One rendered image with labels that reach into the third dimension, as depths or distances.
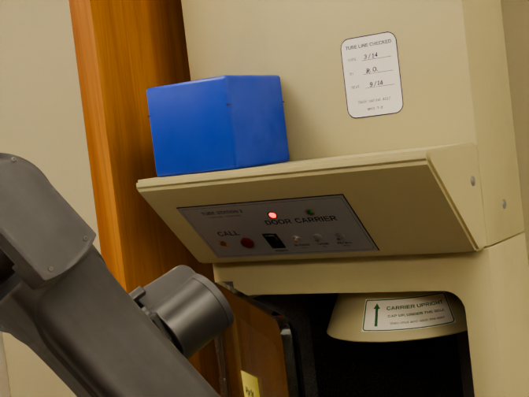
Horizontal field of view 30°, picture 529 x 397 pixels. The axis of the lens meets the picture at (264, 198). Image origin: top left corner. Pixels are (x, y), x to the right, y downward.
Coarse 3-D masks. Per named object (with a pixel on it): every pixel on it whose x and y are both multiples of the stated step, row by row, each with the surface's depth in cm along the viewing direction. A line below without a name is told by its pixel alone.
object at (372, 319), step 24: (336, 312) 107; (360, 312) 103; (384, 312) 102; (408, 312) 101; (432, 312) 101; (456, 312) 102; (336, 336) 105; (360, 336) 102; (384, 336) 101; (408, 336) 100; (432, 336) 100
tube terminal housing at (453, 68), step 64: (192, 0) 107; (256, 0) 103; (320, 0) 99; (384, 0) 95; (448, 0) 92; (192, 64) 108; (256, 64) 104; (320, 64) 100; (448, 64) 92; (320, 128) 100; (384, 128) 97; (448, 128) 93; (512, 128) 101; (512, 192) 99; (384, 256) 98; (448, 256) 94; (512, 256) 98; (512, 320) 96; (512, 384) 95
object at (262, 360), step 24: (240, 312) 94; (264, 312) 84; (240, 336) 96; (264, 336) 85; (288, 336) 79; (240, 360) 97; (264, 360) 86; (288, 360) 79; (240, 384) 99; (264, 384) 87; (288, 384) 79
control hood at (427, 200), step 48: (144, 192) 99; (192, 192) 97; (240, 192) 94; (288, 192) 92; (336, 192) 90; (384, 192) 87; (432, 192) 85; (480, 192) 92; (192, 240) 104; (384, 240) 93; (432, 240) 91; (480, 240) 91
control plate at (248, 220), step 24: (192, 216) 100; (216, 216) 99; (240, 216) 97; (264, 216) 96; (288, 216) 95; (312, 216) 93; (336, 216) 92; (216, 240) 102; (240, 240) 101; (264, 240) 99; (288, 240) 98; (312, 240) 97; (336, 240) 96; (360, 240) 94
